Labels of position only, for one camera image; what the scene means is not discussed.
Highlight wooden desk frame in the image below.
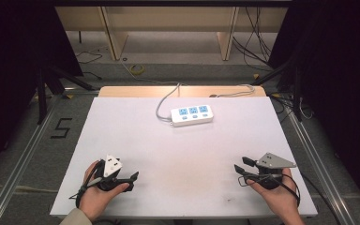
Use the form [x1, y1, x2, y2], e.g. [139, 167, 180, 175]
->
[55, 6, 289, 62]

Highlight black tape floor mark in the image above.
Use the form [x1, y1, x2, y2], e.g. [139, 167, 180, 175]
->
[50, 117, 73, 140]

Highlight aluminium floor rail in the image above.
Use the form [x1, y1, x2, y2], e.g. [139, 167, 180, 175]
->
[279, 99, 359, 225]
[0, 88, 101, 225]

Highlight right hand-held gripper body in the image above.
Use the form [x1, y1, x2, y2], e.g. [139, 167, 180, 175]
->
[252, 152, 297, 190]

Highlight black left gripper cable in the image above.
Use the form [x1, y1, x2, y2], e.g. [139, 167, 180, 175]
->
[68, 158, 106, 209]

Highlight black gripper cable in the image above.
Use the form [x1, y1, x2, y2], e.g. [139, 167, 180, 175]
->
[68, 158, 106, 209]
[237, 172, 302, 208]

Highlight black metal stand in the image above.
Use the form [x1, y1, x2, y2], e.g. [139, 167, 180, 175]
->
[250, 57, 305, 123]
[35, 61, 98, 126]

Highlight grey power strip cable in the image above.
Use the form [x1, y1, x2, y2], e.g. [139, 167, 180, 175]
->
[155, 82, 182, 122]

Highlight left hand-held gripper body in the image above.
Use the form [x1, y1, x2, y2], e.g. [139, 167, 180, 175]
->
[94, 154, 135, 193]

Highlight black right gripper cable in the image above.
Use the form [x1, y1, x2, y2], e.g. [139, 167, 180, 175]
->
[237, 172, 302, 208]

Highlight white board sheet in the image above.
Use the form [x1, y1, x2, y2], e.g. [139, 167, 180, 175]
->
[49, 96, 319, 219]

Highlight thin black floor cable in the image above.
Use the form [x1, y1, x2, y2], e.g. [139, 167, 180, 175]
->
[74, 50, 104, 81]

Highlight person's left hand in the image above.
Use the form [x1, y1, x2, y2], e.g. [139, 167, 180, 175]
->
[79, 160, 130, 221]

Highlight white power strip blue sockets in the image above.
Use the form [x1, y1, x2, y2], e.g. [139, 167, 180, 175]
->
[170, 104, 215, 128]

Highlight person's right hand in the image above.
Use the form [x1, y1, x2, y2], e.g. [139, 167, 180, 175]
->
[247, 168, 306, 223]

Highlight yellow tape roll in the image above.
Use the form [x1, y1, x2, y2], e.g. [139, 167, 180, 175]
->
[128, 63, 145, 76]

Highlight bundle of black cables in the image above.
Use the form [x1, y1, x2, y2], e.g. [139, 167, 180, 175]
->
[232, 6, 274, 72]

